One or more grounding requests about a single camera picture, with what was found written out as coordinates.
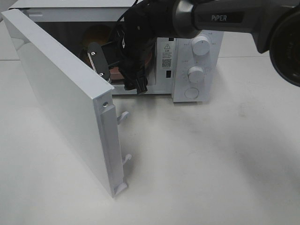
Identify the white timer knob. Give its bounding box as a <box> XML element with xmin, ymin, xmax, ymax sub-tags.
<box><xmin>187</xmin><ymin>66</ymin><xmax>205</xmax><ymax>83</ymax></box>

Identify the white microwave oven body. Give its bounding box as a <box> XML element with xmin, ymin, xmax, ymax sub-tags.
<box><xmin>2</xmin><ymin>0</ymin><xmax>223</xmax><ymax>102</ymax></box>

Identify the pink round plate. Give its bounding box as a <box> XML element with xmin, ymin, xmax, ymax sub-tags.
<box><xmin>79</xmin><ymin>49</ymin><xmax>153</xmax><ymax>81</ymax></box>

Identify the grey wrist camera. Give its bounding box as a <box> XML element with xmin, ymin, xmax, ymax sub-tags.
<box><xmin>87</xmin><ymin>41</ymin><xmax>121</xmax><ymax>83</ymax></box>

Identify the white microwave door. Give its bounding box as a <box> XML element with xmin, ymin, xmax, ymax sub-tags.
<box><xmin>2</xmin><ymin>9</ymin><xmax>131</xmax><ymax>197</ymax></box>

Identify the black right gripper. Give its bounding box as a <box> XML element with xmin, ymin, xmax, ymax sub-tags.
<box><xmin>112</xmin><ymin>4</ymin><xmax>174</xmax><ymax>95</ymax></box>

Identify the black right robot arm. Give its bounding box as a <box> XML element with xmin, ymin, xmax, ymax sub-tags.
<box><xmin>119</xmin><ymin>0</ymin><xmax>300</xmax><ymax>93</ymax></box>

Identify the burger with lettuce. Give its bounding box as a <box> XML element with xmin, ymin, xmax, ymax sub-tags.
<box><xmin>81</xmin><ymin>24</ymin><xmax>111</xmax><ymax>47</ymax></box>

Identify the white round door button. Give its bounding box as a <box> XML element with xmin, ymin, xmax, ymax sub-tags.
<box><xmin>185</xmin><ymin>88</ymin><xmax>199</xmax><ymax>99</ymax></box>

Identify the white upper power knob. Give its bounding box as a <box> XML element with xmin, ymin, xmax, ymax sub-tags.
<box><xmin>192</xmin><ymin>35</ymin><xmax>211</xmax><ymax>56</ymax></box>

